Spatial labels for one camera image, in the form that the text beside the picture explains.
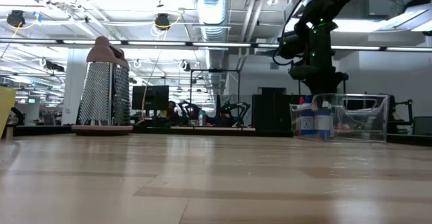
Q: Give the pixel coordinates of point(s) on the dark cabinet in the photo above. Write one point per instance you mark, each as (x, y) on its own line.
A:
(273, 112)

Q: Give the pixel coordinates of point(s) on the clear plastic bin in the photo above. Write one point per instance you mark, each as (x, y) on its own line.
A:
(371, 126)

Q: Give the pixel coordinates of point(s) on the grey box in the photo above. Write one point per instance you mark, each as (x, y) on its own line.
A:
(423, 126)

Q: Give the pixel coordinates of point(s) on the long overhead light bar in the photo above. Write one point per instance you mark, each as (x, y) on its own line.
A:
(219, 44)

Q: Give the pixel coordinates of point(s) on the person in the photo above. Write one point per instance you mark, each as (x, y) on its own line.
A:
(173, 111)
(219, 121)

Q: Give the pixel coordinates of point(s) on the clear water bottle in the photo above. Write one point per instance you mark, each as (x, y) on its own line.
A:
(202, 118)

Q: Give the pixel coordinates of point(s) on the black computer monitor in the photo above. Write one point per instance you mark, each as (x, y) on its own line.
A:
(155, 97)

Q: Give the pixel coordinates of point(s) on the black hanging ceiling device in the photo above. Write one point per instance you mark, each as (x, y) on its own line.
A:
(162, 21)
(15, 18)

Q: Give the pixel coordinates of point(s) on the silver ventilation duct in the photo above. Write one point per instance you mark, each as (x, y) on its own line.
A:
(212, 11)

